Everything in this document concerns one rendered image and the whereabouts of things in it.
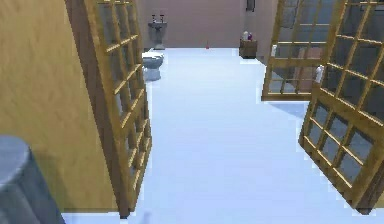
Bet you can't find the brown wooden side cabinet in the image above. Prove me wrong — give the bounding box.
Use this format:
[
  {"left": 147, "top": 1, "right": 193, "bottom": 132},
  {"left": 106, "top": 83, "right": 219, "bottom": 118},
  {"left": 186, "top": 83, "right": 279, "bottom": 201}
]
[{"left": 238, "top": 39, "right": 258, "bottom": 60}]

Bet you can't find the grey pedestal sink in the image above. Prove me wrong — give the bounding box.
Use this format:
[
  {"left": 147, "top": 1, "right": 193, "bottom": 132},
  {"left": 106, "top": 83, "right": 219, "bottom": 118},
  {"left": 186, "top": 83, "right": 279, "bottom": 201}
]
[{"left": 148, "top": 21, "right": 168, "bottom": 51}]

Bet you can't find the wooden glass-paned room door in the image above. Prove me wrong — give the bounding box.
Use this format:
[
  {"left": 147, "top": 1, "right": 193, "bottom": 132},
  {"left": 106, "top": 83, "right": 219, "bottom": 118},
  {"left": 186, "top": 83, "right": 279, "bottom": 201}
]
[
  {"left": 65, "top": 0, "right": 153, "bottom": 219},
  {"left": 261, "top": 0, "right": 348, "bottom": 102},
  {"left": 298, "top": 0, "right": 384, "bottom": 215}
]

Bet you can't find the grey toilet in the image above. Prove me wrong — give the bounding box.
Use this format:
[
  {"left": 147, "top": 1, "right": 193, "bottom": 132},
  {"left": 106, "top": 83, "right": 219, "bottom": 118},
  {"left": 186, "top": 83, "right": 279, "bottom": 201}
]
[{"left": 142, "top": 50, "right": 165, "bottom": 82}]

